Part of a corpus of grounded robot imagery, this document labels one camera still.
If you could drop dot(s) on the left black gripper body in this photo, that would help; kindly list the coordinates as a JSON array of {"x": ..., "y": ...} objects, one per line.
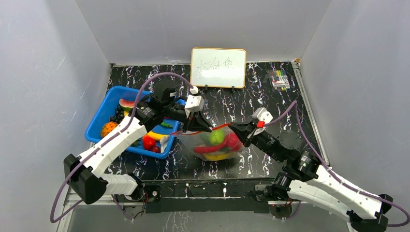
[{"x": 174, "y": 109}]

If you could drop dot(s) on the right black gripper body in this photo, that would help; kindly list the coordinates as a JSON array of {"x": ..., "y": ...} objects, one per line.
[{"x": 251, "y": 132}]

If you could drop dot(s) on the red toy apple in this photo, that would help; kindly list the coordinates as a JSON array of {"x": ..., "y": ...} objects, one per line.
[{"x": 233, "y": 142}]

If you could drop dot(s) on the red toy chili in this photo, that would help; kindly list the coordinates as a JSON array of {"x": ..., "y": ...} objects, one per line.
[{"x": 208, "y": 148}]

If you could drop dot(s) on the green toy cabbage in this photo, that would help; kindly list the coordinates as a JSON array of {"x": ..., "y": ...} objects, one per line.
[{"x": 216, "y": 137}]

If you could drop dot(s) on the clear orange zip bag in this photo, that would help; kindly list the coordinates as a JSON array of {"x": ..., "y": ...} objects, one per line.
[{"x": 191, "y": 139}]

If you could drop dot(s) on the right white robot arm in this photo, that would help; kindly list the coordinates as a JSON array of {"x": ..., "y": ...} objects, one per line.
[{"x": 304, "y": 178}]

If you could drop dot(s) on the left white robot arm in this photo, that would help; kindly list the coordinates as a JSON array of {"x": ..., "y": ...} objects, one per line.
[{"x": 85, "y": 174}]

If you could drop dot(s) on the green toy chili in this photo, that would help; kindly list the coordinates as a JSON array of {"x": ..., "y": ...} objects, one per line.
[{"x": 166, "y": 125}]

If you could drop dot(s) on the white toy radish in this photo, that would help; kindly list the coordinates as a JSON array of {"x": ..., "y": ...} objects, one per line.
[{"x": 164, "y": 143}]

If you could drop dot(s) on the toy watermelon slice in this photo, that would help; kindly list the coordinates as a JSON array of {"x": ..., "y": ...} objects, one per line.
[{"x": 126, "y": 105}]

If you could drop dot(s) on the dark red toy cherry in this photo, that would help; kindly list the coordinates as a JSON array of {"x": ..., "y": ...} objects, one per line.
[{"x": 155, "y": 149}]

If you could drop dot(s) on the dark toy grapes bunch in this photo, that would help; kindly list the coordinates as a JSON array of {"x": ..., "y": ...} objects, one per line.
[{"x": 118, "y": 116}]

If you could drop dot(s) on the red toy pepper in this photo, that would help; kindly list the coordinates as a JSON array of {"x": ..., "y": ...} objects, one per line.
[{"x": 148, "y": 142}]

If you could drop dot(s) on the blue plastic bin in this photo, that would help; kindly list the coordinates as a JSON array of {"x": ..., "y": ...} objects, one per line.
[{"x": 107, "y": 110}]

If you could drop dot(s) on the marker pen pack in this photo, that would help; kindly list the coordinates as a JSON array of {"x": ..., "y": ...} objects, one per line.
[{"x": 279, "y": 80}]

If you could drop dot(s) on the orange bumpy toy fruit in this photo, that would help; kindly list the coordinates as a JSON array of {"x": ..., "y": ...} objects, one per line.
[{"x": 107, "y": 128}]

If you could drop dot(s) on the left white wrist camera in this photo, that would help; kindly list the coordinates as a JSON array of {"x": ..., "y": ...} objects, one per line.
[{"x": 194, "y": 102}]

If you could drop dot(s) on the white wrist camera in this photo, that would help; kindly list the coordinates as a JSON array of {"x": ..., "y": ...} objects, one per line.
[
  {"x": 194, "y": 102},
  {"x": 262, "y": 116}
]

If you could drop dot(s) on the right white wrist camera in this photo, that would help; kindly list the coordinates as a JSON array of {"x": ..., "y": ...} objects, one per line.
[{"x": 262, "y": 116}]

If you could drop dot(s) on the small whiteboard yellow frame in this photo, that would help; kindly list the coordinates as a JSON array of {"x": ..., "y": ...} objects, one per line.
[{"x": 218, "y": 67}]

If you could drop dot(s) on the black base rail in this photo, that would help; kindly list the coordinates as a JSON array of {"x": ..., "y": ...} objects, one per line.
[{"x": 215, "y": 195}]

